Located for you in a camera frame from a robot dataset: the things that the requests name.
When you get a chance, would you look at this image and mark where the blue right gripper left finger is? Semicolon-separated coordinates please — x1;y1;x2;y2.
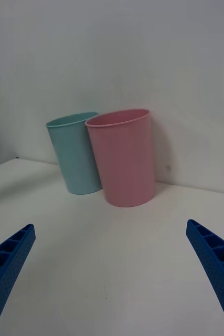
0;223;37;336

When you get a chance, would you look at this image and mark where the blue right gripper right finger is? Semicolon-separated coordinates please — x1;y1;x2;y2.
186;218;224;336

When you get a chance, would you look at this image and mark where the pale blue plastic bin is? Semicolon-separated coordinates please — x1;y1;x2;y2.
45;111;103;196

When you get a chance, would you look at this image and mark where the pink plastic bin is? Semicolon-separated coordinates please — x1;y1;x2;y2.
84;108;156;208

